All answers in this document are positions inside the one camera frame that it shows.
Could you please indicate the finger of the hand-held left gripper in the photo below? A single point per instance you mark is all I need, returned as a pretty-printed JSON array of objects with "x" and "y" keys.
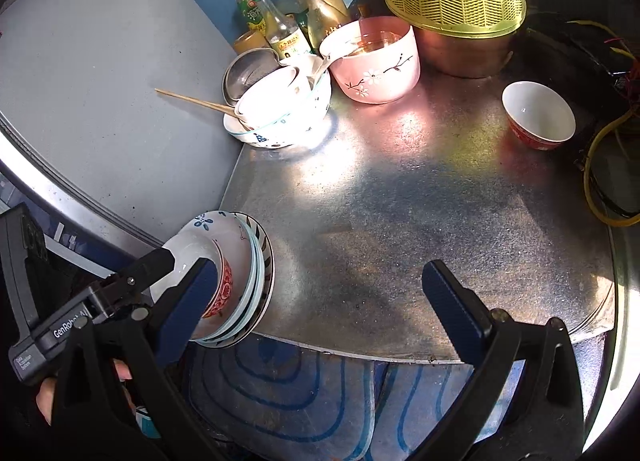
[{"x": 142, "y": 276}]

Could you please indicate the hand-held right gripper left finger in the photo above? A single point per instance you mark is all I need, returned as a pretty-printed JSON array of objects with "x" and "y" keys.
[{"x": 192, "y": 306}]

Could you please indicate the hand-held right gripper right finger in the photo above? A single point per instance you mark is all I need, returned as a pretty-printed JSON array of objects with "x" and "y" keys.
[{"x": 452, "y": 311}]

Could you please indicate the white plate blue rim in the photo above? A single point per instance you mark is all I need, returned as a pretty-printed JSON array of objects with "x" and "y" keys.
[{"x": 259, "y": 271}]

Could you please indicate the person's left hand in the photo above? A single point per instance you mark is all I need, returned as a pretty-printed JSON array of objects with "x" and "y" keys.
[{"x": 46, "y": 401}]

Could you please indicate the white box teal print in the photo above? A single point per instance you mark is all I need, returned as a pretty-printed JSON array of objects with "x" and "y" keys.
[{"x": 147, "y": 423}]

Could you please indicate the blue patterned floor mat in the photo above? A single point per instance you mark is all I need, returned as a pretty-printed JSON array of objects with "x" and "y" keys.
[{"x": 300, "y": 391}]

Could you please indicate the wooden chopstick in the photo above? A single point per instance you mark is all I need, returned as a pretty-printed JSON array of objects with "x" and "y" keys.
[
  {"x": 210, "y": 108},
  {"x": 195, "y": 101}
]

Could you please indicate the large white floral bowl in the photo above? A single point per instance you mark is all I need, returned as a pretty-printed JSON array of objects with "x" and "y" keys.
[{"x": 300, "y": 121}]

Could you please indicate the silver refrigerator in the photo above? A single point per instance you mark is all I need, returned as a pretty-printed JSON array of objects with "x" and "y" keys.
[{"x": 100, "y": 66}]

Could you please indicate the small white bowl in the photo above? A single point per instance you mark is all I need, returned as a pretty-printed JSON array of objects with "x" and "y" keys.
[
  {"x": 270, "y": 91},
  {"x": 302, "y": 68}
]

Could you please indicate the round steel dish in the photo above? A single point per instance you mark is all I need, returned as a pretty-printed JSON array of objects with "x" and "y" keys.
[{"x": 245, "y": 73}]

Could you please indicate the pink bowl with branch print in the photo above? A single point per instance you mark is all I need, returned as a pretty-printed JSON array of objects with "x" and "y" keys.
[{"x": 370, "y": 76}]

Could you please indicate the copper pot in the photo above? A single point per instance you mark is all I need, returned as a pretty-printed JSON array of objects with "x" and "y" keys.
[{"x": 460, "y": 56}]

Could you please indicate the yellow lid jar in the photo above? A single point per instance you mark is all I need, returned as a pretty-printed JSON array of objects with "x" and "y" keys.
[{"x": 252, "y": 42}]

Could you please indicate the white ceramic spoon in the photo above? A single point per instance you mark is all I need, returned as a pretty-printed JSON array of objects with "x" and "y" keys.
[{"x": 325, "y": 68}]

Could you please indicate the clear bottle yellow label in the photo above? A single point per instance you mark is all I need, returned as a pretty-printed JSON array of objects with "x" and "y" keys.
[{"x": 287, "y": 43}]

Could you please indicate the green label sauce bottle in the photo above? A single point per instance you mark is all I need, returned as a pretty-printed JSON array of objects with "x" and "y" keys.
[{"x": 250, "y": 16}]

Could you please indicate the clear glass bottle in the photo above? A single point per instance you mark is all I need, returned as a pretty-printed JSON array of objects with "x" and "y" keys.
[{"x": 290, "y": 3}]

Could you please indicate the small dark bottle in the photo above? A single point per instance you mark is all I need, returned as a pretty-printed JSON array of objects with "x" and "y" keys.
[{"x": 364, "y": 12}]

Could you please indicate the golden oil bottle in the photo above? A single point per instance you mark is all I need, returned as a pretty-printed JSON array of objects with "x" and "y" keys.
[{"x": 325, "y": 16}]

